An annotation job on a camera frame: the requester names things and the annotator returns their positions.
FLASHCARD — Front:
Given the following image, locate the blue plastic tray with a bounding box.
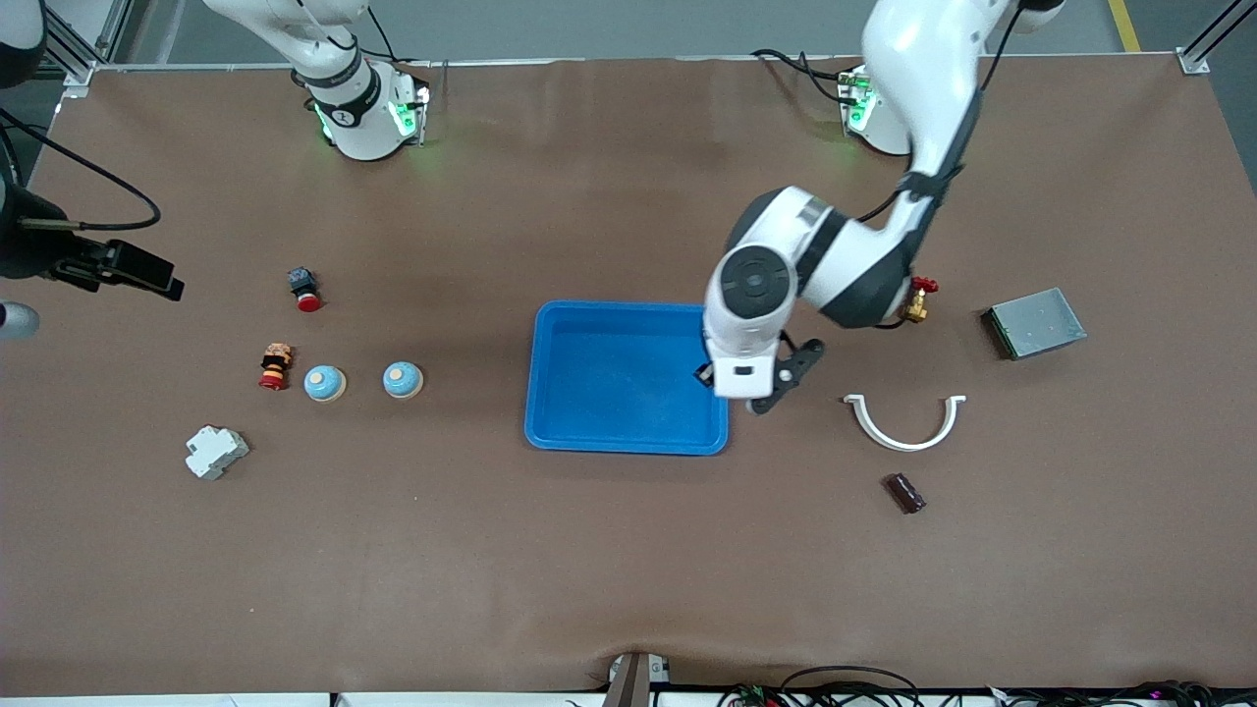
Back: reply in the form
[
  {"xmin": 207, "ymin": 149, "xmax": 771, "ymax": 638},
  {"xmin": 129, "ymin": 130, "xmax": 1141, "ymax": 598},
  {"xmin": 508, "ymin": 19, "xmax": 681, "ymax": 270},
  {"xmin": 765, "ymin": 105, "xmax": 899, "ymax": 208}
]
[{"xmin": 523, "ymin": 300, "xmax": 731, "ymax": 457}]

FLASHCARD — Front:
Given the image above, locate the red yellow emergency stop button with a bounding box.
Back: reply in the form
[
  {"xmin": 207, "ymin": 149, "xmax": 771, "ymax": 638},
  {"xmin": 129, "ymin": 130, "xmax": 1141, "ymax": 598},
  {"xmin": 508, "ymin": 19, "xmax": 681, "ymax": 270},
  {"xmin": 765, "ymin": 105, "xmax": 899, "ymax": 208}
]
[{"xmin": 258, "ymin": 342, "xmax": 295, "ymax": 392}]

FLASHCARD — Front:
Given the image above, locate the brown table cover mat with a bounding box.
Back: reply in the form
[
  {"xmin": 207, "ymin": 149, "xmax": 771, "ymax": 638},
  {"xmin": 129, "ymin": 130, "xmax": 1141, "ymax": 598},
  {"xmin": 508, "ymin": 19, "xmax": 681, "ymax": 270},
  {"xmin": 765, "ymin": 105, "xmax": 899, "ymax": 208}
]
[{"xmin": 0, "ymin": 54, "xmax": 1257, "ymax": 693}]

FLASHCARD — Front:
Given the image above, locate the white circuit breaker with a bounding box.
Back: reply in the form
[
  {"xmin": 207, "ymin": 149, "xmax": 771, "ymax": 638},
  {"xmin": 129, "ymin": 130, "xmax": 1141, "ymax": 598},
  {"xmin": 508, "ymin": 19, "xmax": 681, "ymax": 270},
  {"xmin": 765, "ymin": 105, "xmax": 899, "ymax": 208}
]
[{"xmin": 185, "ymin": 424, "xmax": 250, "ymax": 481}]

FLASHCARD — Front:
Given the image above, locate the silver metal module box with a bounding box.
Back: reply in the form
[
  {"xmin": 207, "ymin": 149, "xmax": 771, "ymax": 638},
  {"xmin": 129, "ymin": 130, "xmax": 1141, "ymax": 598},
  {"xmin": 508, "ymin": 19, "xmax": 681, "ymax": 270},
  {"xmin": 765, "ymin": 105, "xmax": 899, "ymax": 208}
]
[{"xmin": 981, "ymin": 287, "xmax": 1088, "ymax": 361}]

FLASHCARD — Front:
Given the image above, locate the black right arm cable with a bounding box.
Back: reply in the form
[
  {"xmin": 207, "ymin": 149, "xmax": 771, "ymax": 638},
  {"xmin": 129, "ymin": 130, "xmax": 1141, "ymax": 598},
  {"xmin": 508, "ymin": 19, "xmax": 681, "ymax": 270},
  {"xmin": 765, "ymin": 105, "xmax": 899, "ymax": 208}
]
[{"xmin": 0, "ymin": 106, "xmax": 163, "ymax": 232}]

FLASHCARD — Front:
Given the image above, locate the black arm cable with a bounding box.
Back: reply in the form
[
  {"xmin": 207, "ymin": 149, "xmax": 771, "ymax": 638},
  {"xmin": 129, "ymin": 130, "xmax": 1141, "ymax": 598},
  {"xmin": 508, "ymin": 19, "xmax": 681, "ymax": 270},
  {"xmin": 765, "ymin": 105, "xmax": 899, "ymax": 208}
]
[
  {"xmin": 0, "ymin": 106, "xmax": 163, "ymax": 232},
  {"xmin": 854, "ymin": 20, "xmax": 1022, "ymax": 225}
]

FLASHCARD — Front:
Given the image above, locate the white half-ring pipe clamp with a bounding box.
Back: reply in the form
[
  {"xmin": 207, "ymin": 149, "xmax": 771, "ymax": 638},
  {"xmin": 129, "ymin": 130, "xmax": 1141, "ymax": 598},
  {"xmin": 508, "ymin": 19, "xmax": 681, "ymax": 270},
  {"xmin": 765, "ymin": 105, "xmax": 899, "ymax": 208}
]
[{"xmin": 845, "ymin": 394, "xmax": 967, "ymax": 453}]

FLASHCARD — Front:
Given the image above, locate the aluminium frame post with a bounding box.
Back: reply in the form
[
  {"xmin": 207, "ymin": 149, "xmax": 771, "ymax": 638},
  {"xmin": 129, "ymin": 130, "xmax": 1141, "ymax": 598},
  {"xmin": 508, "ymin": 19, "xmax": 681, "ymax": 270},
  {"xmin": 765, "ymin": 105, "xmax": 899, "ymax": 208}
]
[
  {"xmin": 1176, "ymin": 0, "xmax": 1257, "ymax": 77},
  {"xmin": 39, "ymin": 0, "xmax": 134, "ymax": 89}
]

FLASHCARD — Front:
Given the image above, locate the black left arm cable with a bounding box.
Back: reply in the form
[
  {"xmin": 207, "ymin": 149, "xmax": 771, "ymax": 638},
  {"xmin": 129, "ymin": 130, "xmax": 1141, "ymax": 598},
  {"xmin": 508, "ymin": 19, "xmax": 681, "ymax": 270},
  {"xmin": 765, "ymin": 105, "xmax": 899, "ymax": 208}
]
[{"xmin": 854, "ymin": 20, "xmax": 1022, "ymax": 225}]

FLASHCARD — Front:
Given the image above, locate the black cable loop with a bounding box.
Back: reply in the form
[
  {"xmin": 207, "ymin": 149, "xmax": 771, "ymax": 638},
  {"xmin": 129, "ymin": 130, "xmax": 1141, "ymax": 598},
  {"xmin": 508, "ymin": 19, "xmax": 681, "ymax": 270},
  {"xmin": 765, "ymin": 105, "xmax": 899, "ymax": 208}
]
[{"xmin": 717, "ymin": 666, "xmax": 924, "ymax": 707}]

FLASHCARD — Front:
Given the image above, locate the grey camera stand post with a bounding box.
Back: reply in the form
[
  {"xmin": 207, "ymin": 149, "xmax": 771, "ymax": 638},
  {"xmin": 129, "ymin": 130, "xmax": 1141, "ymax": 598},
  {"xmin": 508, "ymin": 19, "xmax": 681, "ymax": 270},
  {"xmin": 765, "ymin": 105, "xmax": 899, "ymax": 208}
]
[{"xmin": 601, "ymin": 651, "xmax": 674, "ymax": 707}]

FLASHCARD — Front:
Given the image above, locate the black cable bundle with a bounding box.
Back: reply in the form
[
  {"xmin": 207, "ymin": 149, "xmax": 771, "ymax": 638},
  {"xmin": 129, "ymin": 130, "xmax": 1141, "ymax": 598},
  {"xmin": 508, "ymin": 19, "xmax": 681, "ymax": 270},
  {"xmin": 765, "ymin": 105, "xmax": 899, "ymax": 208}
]
[{"xmin": 992, "ymin": 680, "xmax": 1257, "ymax": 707}]

